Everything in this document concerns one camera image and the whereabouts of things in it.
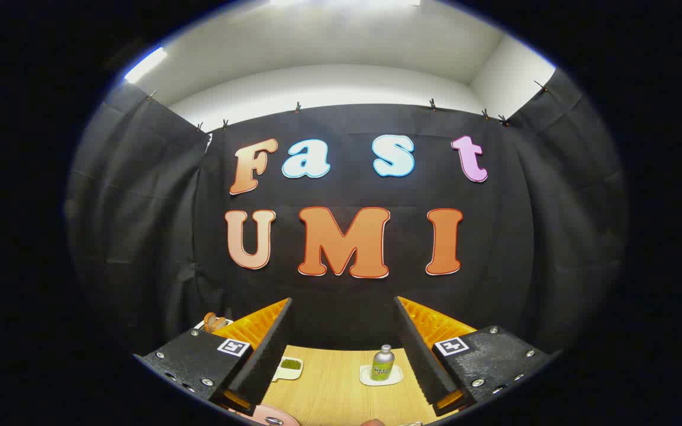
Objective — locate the white square coaster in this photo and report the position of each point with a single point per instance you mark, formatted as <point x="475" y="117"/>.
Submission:
<point x="366" y="378"/>

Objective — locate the white toaster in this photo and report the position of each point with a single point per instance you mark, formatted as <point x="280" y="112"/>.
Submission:
<point x="227" y="323"/>

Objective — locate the row of small clips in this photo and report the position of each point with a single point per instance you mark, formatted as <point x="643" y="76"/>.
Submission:
<point x="297" y="107"/>

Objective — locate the pink round plate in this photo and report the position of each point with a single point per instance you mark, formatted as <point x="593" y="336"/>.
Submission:
<point x="258" y="414"/>

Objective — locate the white divided dish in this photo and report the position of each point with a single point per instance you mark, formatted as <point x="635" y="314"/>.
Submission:
<point x="285" y="376"/>

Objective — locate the toast slice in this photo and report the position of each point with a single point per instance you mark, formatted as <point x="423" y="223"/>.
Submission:
<point x="209" y="322"/>
<point x="220" y="323"/>

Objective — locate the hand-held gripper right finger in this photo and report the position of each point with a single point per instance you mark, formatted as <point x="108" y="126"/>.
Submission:
<point x="418" y="355"/>

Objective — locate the long ceiling light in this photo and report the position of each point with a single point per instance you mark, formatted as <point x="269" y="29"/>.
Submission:
<point x="145" y="64"/>

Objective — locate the green soda bottle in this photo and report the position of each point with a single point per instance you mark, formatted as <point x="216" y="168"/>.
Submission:
<point x="382" y="364"/>

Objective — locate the pile of green beans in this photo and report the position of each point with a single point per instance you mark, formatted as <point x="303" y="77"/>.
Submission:
<point x="291" y="364"/>

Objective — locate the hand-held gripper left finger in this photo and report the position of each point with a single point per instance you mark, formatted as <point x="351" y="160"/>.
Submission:
<point x="270" y="349"/>

